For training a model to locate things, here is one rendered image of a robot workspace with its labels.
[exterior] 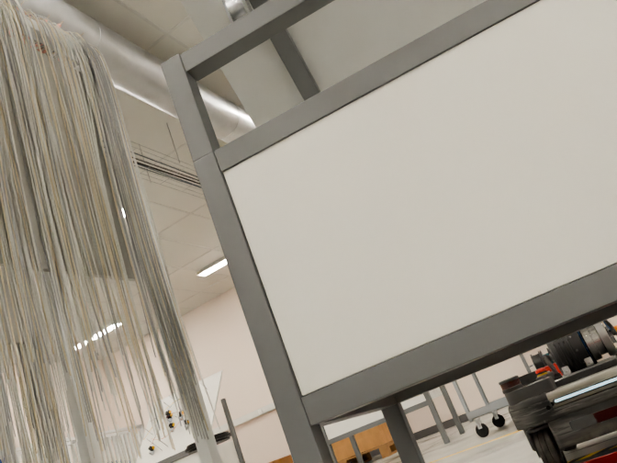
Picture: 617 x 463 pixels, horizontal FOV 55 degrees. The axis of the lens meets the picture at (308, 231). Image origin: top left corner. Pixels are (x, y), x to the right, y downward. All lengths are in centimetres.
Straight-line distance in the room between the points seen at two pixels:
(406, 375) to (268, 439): 915
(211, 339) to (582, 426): 879
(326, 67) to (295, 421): 86
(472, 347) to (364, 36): 84
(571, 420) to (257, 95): 135
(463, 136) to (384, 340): 29
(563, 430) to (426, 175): 137
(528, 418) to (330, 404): 133
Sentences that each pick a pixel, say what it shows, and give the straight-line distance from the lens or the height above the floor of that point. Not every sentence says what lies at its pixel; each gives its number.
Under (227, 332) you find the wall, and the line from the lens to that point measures 1023.
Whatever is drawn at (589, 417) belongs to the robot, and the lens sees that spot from 205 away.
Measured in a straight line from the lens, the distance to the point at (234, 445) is 745.
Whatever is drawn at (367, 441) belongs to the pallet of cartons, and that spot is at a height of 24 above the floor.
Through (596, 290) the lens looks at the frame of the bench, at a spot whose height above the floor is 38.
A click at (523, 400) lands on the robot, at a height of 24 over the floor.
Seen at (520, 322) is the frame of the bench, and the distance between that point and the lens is 77.
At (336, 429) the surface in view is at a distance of 608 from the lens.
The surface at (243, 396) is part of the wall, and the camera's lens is 1008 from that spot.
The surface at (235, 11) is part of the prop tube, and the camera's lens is 106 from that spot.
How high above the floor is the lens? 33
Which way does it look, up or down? 20 degrees up
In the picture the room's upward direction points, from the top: 22 degrees counter-clockwise
